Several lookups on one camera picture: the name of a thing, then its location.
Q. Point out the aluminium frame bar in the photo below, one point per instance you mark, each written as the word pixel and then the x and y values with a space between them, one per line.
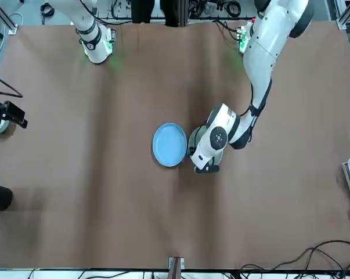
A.
pixel 6 19
pixel 344 14

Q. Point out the person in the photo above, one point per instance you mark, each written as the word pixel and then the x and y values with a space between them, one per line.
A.
pixel 142 11

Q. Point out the blue plate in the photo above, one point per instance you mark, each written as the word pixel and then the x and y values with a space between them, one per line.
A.
pixel 169 145

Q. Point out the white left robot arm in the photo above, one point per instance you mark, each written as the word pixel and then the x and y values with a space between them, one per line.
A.
pixel 259 58

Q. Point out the green plate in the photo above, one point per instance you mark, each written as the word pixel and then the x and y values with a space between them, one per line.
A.
pixel 196 136

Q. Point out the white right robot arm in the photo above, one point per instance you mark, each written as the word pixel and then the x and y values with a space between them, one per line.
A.
pixel 95 43

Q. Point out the aluminium frame post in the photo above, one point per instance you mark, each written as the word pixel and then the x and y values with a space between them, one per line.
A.
pixel 184 13
pixel 176 268

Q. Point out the white desk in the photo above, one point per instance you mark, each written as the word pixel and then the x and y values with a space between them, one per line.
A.
pixel 203 274

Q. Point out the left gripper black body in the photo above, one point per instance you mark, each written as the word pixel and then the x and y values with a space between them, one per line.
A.
pixel 207 169

